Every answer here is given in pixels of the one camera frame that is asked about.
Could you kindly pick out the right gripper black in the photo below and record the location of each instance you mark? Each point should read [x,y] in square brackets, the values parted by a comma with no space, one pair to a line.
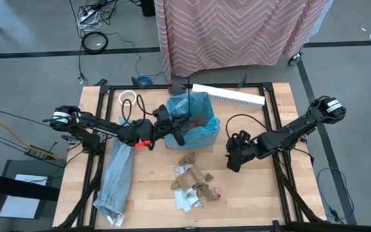
[241,146]

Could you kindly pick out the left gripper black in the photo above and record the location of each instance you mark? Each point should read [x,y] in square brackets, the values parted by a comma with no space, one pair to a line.
[164,127]

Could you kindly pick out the blue plastic trash bag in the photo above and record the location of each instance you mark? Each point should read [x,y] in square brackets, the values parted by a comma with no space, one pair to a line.
[205,135]

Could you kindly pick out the brown paper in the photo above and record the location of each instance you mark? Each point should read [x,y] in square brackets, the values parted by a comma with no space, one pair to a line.
[174,185]
[206,192]
[187,158]
[208,177]

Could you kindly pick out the small pink paper scrap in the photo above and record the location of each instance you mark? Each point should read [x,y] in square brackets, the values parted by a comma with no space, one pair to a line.
[217,192]

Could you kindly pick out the brown cardboard piece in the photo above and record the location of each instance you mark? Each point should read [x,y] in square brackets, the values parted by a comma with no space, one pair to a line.
[187,181]

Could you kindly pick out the white paper napkin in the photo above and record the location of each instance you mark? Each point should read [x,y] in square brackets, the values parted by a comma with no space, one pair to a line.
[184,203]

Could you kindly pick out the grey plastic trash bag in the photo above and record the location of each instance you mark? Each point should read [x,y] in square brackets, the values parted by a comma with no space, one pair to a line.
[118,177]

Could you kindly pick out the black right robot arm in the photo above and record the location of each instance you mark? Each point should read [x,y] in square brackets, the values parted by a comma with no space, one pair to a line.
[288,130]

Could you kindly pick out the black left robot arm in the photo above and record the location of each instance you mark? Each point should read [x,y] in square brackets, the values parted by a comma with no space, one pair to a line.
[108,127]

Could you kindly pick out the dark grey rounded object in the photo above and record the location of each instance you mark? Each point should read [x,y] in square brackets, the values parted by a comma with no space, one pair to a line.
[177,90]

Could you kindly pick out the white tape roll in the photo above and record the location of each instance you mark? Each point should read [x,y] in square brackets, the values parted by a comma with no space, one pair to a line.
[120,96]

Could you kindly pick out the pink chevron cloth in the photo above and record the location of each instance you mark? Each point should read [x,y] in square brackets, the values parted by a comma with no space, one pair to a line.
[230,32]

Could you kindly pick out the black floor box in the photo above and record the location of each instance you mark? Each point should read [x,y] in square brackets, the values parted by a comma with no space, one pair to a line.
[148,8]

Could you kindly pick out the black power box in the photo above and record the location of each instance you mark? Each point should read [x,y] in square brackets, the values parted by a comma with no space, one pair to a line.
[37,152]

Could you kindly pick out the white power strip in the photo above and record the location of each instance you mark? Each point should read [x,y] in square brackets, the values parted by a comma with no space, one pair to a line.
[87,15]

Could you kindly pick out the grey stand base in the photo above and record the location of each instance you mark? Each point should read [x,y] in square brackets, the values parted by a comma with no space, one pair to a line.
[15,166]

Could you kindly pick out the black metal bar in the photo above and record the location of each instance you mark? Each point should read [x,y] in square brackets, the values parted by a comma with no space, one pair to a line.
[18,188]

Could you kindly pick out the white paper sheet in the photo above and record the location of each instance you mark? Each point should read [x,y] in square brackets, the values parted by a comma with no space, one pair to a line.
[21,207]

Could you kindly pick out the black aluminium frame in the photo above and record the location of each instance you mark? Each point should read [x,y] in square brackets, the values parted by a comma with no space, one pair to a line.
[282,175]

